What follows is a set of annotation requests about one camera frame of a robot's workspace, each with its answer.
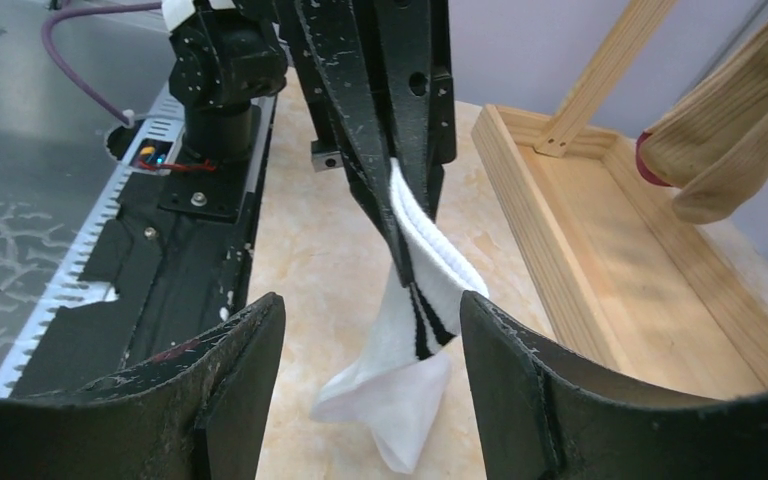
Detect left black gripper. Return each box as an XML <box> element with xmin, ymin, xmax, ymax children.
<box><xmin>275</xmin><ymin>1</ymin><xmax>457</xmax><ymax>286</ymax></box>

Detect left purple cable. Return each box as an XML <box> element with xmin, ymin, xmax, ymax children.
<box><xmin>40</xmin><ymin>1</ymin><xmax>163</xmax><ymax>128</ymax></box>

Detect wooden drying rack frame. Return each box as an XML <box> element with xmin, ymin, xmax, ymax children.
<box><xmin>472</xmin><ymin>1</ymin><xmax>768</xmax><ymax>399</ymax></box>

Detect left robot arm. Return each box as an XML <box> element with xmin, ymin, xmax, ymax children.
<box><xmin>161</xmin><ymin>1</ymin><xmax>457</xmax><ymax>285</ymax></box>

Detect tan hanging sock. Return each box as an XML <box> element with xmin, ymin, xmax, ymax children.
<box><xmin>636</xmin><ymin>20</ymin><xmax>768</xmax><ymax>187</ymax></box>
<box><xmin>672</xmin><ymin>113</ymin><xmax>768</xmax><ymax>225</ymax></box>

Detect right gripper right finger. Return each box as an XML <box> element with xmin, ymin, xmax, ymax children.
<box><xmin>460</xmin><ymin>292</ymin><xmax>768</xmax><ymax>479</ymax></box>

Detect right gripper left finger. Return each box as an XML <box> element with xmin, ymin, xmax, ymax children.
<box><xmin>0</xmin><ymin>293</ymin><xmax>286</xmax><ymax>479</ymax></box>

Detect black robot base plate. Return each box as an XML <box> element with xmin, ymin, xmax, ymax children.
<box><xmin>0</xmin><ymin>90</ymin><xmax>276</xmax><ymax>398</ymax></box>

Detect white sock black stripes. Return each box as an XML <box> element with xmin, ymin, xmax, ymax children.
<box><xmin>310</xmin><ymin>159</ymin><xmax>488</xmax><ymax>474</ymax></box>

